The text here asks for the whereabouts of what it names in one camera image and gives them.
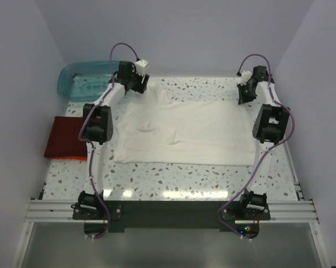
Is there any white t shirt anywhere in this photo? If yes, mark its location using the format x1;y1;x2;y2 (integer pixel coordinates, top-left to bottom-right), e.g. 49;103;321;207
114;85;256;166

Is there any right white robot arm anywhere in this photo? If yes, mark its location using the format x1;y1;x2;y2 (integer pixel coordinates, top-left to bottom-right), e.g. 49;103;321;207
236;65;290;219

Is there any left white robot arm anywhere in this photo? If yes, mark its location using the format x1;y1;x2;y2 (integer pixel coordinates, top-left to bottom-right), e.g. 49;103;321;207
75;59;150;219

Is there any teal plastic bin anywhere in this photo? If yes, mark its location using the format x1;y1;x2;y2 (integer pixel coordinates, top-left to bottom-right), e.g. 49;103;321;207
57;60;119;103

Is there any folded dark red shirt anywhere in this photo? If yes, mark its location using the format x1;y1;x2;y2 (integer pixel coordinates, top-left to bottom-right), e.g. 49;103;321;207
44;116;87;159

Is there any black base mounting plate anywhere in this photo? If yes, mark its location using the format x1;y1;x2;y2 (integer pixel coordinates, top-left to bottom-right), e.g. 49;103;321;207
71;200;271;237

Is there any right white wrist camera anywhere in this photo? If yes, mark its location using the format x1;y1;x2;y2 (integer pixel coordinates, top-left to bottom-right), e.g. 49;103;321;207
237;70;252;85

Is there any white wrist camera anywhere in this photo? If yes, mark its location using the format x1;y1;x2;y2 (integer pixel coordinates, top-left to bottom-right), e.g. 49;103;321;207
134;59;150;76
237;70;252;85

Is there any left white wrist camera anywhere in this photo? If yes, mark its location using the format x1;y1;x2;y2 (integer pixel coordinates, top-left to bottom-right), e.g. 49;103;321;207
134;59;150;76

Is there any aluminium extrusion rail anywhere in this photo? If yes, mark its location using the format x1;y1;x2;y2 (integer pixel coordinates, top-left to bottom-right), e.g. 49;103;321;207
25;200;319;223

